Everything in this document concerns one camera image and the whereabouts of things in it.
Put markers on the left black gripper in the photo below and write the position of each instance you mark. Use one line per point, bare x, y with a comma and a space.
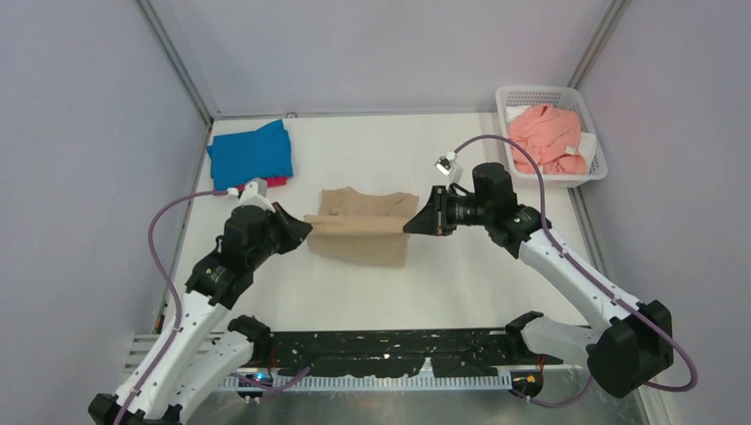
294, 229

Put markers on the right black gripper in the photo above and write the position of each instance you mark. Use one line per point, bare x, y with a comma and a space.
435, 217

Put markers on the beige t shirt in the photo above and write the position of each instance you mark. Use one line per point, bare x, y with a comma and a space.
362, 229

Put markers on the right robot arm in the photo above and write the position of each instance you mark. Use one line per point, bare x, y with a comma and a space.
622, 344

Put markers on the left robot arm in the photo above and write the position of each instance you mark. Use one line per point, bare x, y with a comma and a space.
173, 379

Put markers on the pink folded t shirt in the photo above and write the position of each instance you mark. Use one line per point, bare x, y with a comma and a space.
276, 182

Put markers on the blue folded t shirt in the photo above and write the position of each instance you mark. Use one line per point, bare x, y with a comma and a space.
241, 157

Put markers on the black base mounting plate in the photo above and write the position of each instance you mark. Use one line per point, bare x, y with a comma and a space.
453, 352

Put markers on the salmon t shirt in basket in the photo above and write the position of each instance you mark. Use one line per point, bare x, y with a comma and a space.
545, 141

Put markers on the white plastic basket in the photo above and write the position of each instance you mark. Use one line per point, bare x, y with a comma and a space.
553, 130

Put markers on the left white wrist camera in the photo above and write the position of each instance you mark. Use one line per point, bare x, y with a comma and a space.
253, 193

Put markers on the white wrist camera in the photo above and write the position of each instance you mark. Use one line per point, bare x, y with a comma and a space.
253, 193
447, 165

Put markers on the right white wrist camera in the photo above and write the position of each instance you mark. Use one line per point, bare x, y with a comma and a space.
447, 165

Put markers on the white slotted cable duct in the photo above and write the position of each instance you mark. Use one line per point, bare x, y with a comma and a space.
422, 381

